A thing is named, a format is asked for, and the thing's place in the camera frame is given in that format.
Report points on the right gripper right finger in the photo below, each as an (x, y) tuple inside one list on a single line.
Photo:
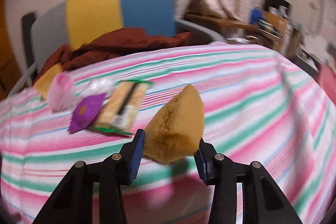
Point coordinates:
[(263, 200)]

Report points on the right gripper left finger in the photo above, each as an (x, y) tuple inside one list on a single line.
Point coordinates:
[(72, 199)]

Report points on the purple packet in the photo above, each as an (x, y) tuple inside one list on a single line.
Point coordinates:
[(86, 112)]

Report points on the pink plastic item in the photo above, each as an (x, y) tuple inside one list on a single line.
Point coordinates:
[(61, 95)]

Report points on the white plastic ball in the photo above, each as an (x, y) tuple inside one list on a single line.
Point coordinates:
[(100, 86)]

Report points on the striped pink green tablecloth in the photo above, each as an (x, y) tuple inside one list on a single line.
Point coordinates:
[(258, 106)]

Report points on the dark red cloth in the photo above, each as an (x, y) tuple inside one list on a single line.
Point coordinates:
[(122, 42)]

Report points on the wooden side shelf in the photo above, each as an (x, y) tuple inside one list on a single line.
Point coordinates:
[(231, 27)]

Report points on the blue cup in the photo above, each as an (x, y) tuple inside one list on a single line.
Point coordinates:
[(256, 14)]

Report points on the black foam roll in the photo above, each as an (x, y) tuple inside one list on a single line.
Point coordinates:
[(26, 24)]

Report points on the grey yellow blue chair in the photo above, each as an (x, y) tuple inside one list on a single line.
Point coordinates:
[(78, 22)]

